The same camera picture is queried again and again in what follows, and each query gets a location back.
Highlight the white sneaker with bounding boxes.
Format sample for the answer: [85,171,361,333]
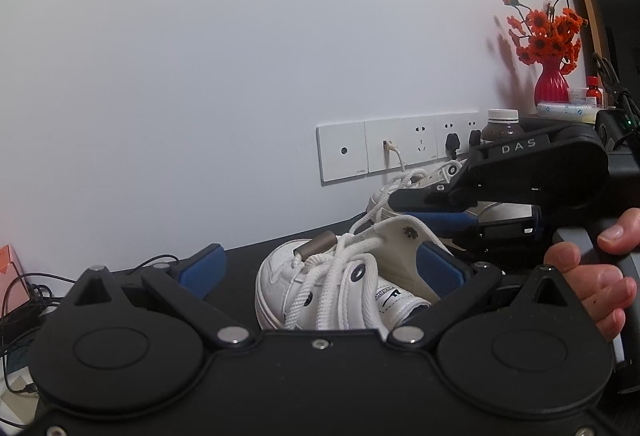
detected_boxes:
[255,215,456,332]
[367,159,538,228]

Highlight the white shoelace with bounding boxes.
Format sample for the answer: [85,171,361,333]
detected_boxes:
[350,166,428,235]
[285,231,397,332]

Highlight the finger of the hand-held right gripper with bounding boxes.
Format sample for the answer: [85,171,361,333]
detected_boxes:
[412,211,482,236]
[387,183,468,217]

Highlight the brown supplement jar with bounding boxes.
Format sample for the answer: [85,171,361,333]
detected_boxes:
[480,109,524,148]

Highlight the grey metal lace tag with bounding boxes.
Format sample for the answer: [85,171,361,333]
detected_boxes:
[294,232,337,260]

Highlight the person's right hand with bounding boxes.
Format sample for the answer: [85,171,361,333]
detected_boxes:
[544,207,640,343]

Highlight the small brown red-capped bottle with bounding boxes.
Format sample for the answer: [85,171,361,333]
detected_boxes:
[585,75,604,108]

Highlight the pink cardboard box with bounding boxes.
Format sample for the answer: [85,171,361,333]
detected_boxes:
[0,245,32,313]

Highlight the white data jack wall plate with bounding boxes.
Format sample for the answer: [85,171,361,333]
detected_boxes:
[364,119,408,174]

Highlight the red vase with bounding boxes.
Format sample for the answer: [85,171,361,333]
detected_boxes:
[534,56,571,108]

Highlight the white data cable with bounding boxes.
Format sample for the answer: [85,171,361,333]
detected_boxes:
[383,140,408,173]

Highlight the wrapped paper cup stack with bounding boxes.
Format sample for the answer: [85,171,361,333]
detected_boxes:
[536,100,602,122]

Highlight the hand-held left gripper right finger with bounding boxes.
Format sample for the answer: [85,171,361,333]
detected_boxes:
[387,240,583,348]

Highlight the tangled black cables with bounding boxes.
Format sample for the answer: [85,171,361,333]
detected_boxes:
[0,255,182,428]

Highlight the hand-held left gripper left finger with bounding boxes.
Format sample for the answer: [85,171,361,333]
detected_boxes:
[62,243,253,349]

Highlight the white blank wall plate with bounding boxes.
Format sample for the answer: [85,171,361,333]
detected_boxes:
[316,123,369,186]

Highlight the white power socket plate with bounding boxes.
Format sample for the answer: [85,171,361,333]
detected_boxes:
[436,113,484,162]
[404,115,441,165]

